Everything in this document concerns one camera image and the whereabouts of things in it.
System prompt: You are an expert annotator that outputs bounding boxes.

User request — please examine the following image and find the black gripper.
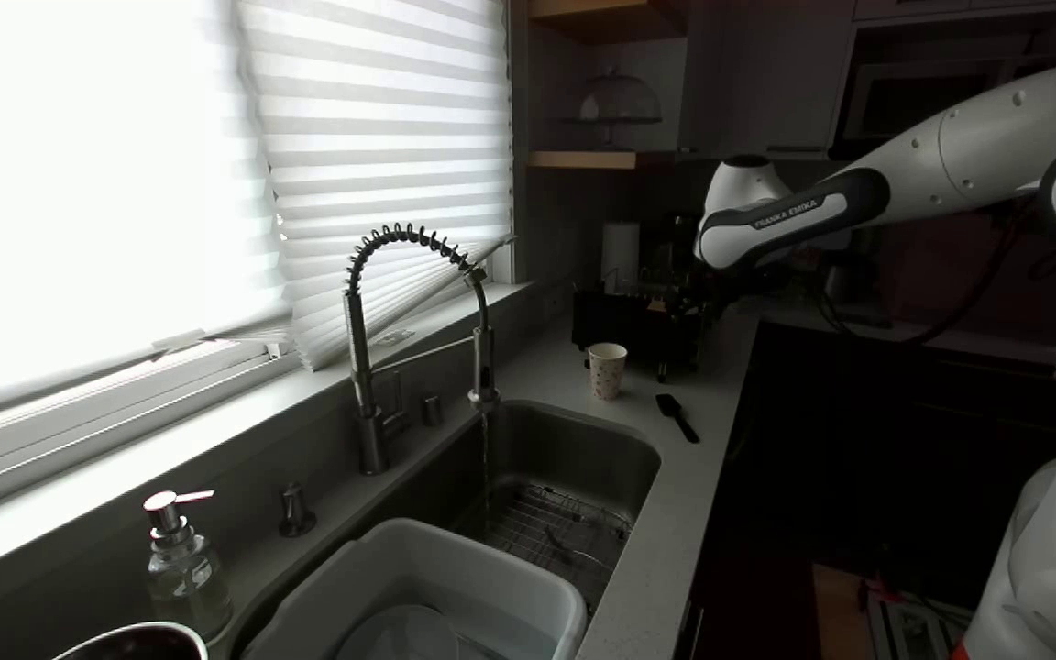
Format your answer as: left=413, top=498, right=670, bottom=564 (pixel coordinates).
left=655, top=259, right=732, bottom=372

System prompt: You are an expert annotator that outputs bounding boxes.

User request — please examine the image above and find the black spoon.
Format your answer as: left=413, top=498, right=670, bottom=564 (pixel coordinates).
left=655, top=391, right=699, bottom=444

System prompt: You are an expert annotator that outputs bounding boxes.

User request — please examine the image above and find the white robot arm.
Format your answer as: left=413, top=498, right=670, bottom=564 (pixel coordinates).
left=692, top=64, right=1056, bottom=660

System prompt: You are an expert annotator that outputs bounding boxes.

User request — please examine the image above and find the white paper cup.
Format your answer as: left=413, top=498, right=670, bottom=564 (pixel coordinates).
left=585, top=339, right=628, bottom=400

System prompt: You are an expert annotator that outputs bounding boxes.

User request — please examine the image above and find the white paper towel roll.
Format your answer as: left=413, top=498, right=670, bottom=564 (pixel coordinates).
left=602, top=224, right=640, bottom=292

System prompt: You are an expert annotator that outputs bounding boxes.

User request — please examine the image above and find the stainless steel sink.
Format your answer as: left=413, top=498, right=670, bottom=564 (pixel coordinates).
left=236, top=402, right=660, bottom=660

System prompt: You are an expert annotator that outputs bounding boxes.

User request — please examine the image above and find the steel spring kitchen faucet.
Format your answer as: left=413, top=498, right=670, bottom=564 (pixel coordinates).
left=346, top=224, right=499, bottom=472

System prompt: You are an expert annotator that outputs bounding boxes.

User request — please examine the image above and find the white window blind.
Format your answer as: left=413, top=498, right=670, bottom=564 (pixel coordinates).
left=236, top=0, right=513, bottom=369

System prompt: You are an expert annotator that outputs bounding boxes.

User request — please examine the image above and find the white plastic wash basin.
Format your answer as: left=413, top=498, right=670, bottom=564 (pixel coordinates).
left=243, top=515, right=585, bottom=660

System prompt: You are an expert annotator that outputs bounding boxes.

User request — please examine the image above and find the clear soap dispenser bottle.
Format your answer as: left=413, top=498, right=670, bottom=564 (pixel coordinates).
left=142, top=490, right=236, bottom=639

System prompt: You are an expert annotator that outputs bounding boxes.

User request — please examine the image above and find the dark round bowl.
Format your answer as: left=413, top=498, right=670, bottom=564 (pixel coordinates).
left=51, top=620, right=210, bottom=660

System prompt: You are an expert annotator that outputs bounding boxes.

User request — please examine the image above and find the wire sink grid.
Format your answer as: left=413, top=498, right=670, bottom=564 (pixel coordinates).
left=458, top=477, right=635, bottom=576

